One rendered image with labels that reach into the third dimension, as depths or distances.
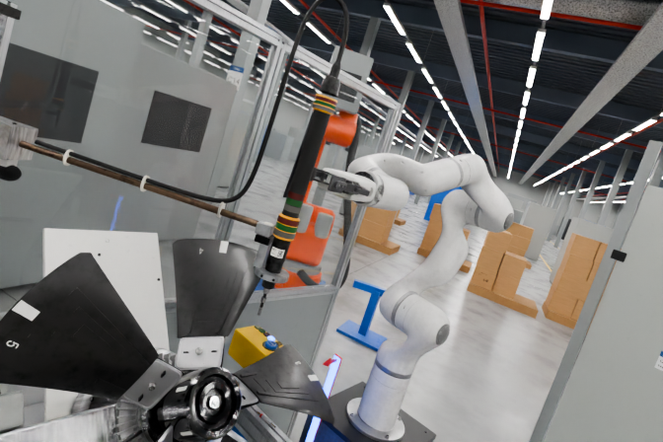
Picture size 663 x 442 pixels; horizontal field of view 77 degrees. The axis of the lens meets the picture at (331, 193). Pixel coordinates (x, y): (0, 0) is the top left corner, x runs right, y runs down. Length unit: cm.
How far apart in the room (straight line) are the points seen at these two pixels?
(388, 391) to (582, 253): 751
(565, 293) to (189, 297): 813
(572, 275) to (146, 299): 808
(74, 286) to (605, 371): 221
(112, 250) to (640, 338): 216
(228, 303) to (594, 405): 194
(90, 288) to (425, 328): 85
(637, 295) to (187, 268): 198
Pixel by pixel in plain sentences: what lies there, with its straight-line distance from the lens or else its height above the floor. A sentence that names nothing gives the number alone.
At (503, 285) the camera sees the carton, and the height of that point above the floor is 32.
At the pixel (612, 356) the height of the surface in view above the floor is 120.
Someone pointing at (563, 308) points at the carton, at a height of 26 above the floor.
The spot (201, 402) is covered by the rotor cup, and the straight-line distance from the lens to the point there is 85.
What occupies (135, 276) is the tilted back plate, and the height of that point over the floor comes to 128.
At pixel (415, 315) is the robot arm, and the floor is 133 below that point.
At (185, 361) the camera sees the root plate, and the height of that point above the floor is 123.
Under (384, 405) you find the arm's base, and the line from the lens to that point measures 140.
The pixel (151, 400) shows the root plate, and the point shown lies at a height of 119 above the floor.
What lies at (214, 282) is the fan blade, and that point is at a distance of 97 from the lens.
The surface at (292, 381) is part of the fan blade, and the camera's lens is 107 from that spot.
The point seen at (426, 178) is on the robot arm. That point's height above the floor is 172.
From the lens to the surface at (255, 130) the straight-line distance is 161.
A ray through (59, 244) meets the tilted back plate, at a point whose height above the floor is 134.
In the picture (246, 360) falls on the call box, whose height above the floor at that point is 101.
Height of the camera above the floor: 172
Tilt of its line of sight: 6 degrees down
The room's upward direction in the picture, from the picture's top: 18 degrees clockwise
